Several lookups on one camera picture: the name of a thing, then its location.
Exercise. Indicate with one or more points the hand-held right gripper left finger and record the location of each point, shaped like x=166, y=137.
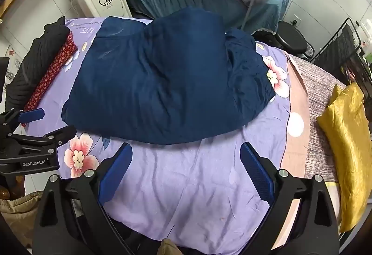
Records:
x=117, y=169

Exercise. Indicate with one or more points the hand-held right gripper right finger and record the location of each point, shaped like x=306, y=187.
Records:
x=255, y=170

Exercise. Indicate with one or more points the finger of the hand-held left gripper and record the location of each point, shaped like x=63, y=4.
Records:
x=30, y=116
x=62, y=132

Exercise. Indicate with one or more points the navy blue jacket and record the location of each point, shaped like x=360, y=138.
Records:
x=159, y=83

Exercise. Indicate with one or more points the beige bag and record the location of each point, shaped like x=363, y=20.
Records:
x=20, y=208

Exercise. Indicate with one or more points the red patterned cloth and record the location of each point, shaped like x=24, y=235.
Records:
x=55, y=69

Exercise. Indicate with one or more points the black ribbed garment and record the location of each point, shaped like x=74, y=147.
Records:
x=37, y=63

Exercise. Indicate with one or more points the purple floral bedsheet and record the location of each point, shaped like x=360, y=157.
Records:
x=180, y=191

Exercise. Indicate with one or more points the pink dotted sheet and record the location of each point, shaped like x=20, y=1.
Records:
x=296, y=103

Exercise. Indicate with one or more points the black round stool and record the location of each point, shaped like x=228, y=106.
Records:
x=290, y=39

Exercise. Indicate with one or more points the black metal rack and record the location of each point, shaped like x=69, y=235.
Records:
x=345, y=48

